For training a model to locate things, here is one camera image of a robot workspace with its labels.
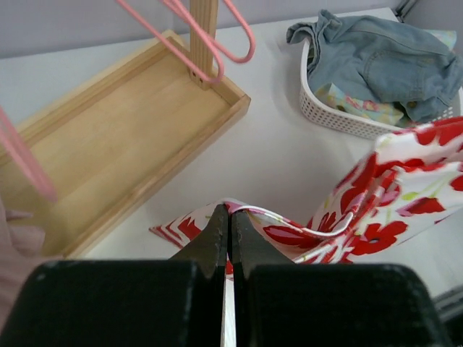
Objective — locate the red poppy print skirt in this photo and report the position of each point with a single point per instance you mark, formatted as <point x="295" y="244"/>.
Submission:
<point x="410" y="181"/>

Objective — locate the pink dress on hanger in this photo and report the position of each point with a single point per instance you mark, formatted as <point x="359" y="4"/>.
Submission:
<point x="21" y="253"/>

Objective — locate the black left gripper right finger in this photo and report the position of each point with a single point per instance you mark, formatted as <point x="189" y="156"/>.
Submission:
<point x="279" y="303"/>

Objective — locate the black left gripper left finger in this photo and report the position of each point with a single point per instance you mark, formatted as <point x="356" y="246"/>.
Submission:
<point x="175" y="302"/>

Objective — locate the wooden clothes rack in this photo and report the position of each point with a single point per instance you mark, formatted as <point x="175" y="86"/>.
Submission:
<point x="112" y="143"/>

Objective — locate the pink wire hanger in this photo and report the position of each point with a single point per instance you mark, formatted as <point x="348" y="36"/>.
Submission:
<point x="240" y="43"/>
<point x="176" y="45"/>
<point x="23" y="157"/>

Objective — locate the blue denim garment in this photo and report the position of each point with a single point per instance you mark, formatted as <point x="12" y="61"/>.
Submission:
<point x="382" y="61"/>

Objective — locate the pastel floral folded cloth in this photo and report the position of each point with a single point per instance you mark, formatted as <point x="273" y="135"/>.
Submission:
<point x="392" y="114"/>

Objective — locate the white perforated laundry basket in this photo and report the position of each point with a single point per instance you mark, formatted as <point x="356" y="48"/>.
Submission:
<point x="336" y="115"/>

